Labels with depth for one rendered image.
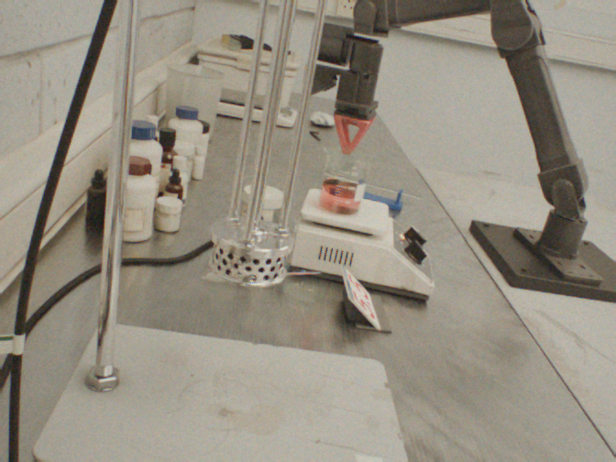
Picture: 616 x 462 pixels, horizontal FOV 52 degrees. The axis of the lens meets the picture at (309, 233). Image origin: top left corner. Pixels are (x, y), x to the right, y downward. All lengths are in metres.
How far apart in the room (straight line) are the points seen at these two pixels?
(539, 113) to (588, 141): 1.56
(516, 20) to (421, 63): 1.32
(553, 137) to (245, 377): 0.66
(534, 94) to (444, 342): 0.47
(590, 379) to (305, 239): 0.39
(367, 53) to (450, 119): 1.29
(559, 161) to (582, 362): 0.35
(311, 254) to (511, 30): 0.48
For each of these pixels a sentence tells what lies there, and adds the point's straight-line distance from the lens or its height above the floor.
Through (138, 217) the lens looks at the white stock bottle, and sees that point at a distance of 0.87.
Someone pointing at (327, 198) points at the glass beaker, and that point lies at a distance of 0.84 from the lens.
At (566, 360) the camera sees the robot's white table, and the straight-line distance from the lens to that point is 0.85.
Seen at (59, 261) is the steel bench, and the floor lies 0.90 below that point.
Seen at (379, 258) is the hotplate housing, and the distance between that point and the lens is 0.84.
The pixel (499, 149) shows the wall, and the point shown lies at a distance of 2.51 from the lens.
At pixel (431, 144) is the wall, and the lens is 2.43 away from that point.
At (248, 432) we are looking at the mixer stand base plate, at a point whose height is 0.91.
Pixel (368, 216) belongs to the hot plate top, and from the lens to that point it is 0.86.
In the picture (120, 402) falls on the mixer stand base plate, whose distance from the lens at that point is 0.58.
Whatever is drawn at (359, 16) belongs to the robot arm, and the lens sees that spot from 1.15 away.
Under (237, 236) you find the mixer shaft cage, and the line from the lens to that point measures 0.50.
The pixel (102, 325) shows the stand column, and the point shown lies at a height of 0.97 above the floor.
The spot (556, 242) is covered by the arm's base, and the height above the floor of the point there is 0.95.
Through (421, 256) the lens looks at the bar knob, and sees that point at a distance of 0.86.
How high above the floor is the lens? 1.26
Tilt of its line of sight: 21 degrees down
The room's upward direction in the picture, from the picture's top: 11 degrees clockwise
